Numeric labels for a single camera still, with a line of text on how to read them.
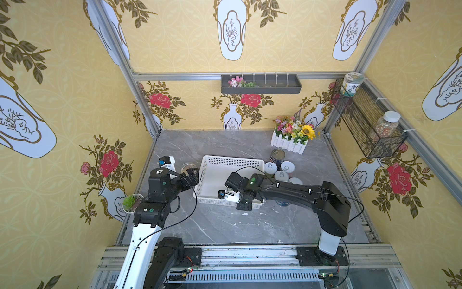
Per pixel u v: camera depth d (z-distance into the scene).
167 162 0.64
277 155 0.98
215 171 1.03
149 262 0.46
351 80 0.84
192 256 0.74
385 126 0.65
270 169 0.95
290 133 1.00
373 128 0.69
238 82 0.88
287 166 0.97
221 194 0.73
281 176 0.92
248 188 0.59
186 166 0.90
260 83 0.92
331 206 0.49
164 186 0.54
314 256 0.73
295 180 0.90
